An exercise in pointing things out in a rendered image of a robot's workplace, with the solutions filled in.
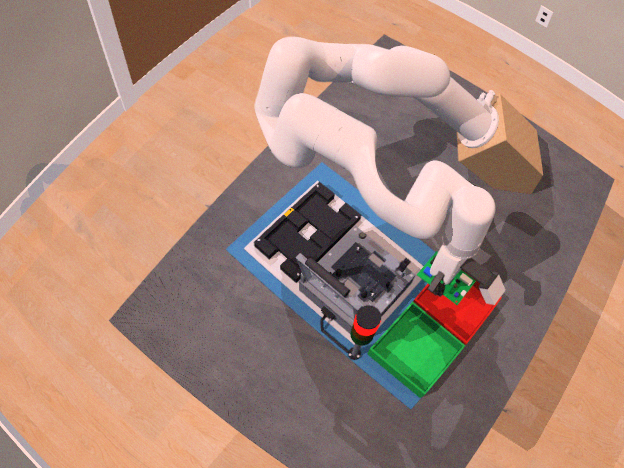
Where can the green bin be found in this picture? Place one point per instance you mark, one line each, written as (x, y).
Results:
(416, 347)

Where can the green circuit board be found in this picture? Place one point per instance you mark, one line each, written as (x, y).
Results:
(457, 289)

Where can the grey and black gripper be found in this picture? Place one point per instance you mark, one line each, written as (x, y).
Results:
(445, 265)

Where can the red bin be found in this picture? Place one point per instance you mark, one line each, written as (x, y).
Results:
(463, 318)

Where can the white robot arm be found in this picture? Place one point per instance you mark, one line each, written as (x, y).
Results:
(307, 125)

